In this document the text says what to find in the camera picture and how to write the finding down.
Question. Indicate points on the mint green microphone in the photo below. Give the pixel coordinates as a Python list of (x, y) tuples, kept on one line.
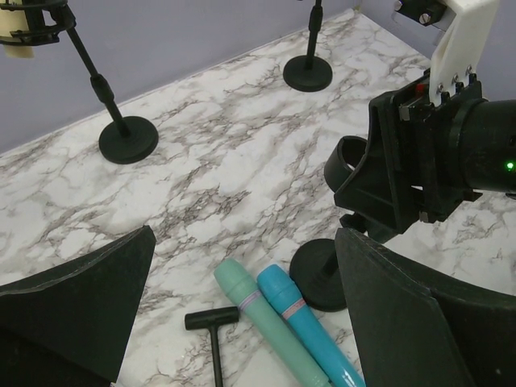
[(241, 288)]

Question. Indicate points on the blue microphone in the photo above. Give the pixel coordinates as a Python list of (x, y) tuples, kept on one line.
[(286, 299)]

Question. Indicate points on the black T-handle tool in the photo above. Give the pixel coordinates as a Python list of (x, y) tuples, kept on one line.
[(212, 320)]

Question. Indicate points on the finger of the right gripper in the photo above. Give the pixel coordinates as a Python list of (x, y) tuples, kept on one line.
[(375, 186)]

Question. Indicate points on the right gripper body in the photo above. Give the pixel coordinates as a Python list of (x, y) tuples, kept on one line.
[(431, 139)]

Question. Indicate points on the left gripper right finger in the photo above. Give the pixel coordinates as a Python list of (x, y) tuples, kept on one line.
[(415, 326)]

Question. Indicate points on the cream microphone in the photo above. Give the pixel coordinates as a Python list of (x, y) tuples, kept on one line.
[(14, 20)]

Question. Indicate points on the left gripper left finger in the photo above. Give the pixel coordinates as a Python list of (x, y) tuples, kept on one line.
[(72, 322)]

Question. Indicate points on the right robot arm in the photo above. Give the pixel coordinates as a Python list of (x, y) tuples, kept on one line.
[(487, 147)]

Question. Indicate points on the black round-base clip stand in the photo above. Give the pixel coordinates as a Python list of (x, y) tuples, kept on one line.
[(309, 73)]

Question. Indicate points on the black stand with shock mount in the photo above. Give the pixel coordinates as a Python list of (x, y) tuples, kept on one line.
[(127, 139)]

